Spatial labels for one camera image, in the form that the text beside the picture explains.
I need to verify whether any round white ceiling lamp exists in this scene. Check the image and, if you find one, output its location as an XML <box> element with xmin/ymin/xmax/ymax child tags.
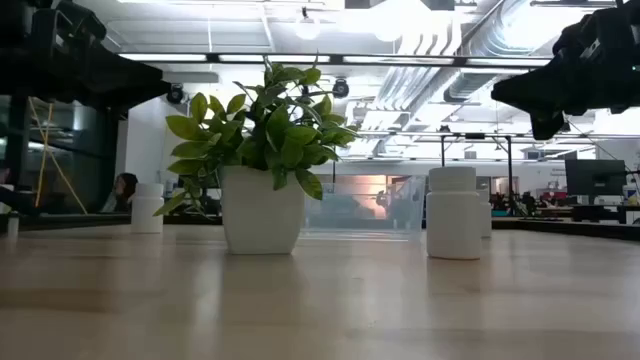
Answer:
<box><xmin>293</xmin><ymin>7</ymin><xmax>322</xmax><ymax>42</ymax></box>

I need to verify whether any green plant in white pot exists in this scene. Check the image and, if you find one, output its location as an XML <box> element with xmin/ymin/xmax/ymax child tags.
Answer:
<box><xmin>152</xmin><ymin>53</ymin><xmax>362</xmax><ymax>256</ymax></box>

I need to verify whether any small white capped container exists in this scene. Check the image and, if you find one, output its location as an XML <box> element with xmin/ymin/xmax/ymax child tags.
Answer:
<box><xmin>5</xmin><ymin>210</ymin><xmax>21</xmax><ymax>239</ymax></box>

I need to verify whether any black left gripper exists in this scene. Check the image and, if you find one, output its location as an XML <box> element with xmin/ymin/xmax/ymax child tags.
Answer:
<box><xmin>0</xmin><ymin>0</ymin><xmax>171</xmax><ymax>110</ymax></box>

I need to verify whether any black bar with light strips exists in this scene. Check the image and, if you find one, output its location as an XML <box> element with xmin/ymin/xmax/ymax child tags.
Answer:
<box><xmin>117</xmin><ymin>52</ymin><xmax>554</xmax><ymax>69</ymax></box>

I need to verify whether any clear plastic basket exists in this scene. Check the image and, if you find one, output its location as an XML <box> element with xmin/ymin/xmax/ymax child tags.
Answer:
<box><xmin>302</xmin><ymin>174</ymin><xmax>428</xmax><ymax>244</ymax></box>

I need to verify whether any person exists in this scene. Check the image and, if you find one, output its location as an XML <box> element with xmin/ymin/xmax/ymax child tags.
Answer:
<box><xmin>519</xmin><ymin>191</ymin><xmax>539</xmax><ymax>217</ymax></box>
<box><xmin>99</xmin><ymin>172</ymin><xmax>140</xmax><ymax>215</ymax></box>

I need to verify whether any silver ventilation duct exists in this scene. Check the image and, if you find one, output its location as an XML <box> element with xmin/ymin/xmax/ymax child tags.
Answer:
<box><xmin>372</xmin><ymin>0</ymin><xmax>566</xmax><ymax>119</ymax></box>

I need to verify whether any black gantry stand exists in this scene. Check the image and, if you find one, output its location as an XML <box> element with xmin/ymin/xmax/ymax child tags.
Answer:
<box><xmin>439</xmin><ymin>132</ymin><xmax>516</xmax><ymax>217</ymax></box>

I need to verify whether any black computer monitor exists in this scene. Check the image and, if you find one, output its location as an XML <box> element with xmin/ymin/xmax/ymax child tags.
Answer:
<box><xmin>564</xmin><ymin>158</ymin><xmax>628</xmax><ymax>197</ymax></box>

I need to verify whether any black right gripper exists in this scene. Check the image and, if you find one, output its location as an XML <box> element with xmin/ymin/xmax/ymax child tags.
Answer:
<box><xmin>492</xmin><ymin>4</ymin><xmax>640</xmax><ymax>141</ymax></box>

